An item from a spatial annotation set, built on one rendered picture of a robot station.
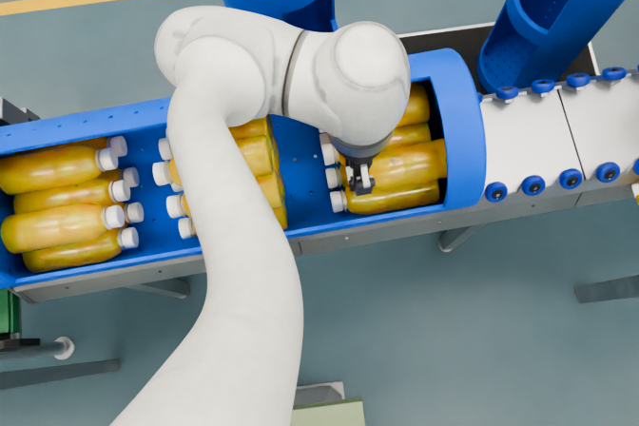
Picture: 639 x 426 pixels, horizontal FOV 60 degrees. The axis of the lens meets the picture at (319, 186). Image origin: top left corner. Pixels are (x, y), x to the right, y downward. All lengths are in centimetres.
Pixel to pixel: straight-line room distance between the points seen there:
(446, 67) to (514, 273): 132
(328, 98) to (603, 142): 82
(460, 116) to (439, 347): 129
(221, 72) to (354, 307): 155
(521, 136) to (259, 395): 101
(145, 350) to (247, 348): 186
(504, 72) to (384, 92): 163
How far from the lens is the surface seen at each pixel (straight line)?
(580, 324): 220
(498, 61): 218
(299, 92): 60
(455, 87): 90
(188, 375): 29
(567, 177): 118
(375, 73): 55
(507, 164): 121
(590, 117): 130
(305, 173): 113
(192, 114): 50
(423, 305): 206
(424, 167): 96
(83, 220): 103
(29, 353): 203
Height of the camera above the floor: 204
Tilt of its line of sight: 75 degrees down
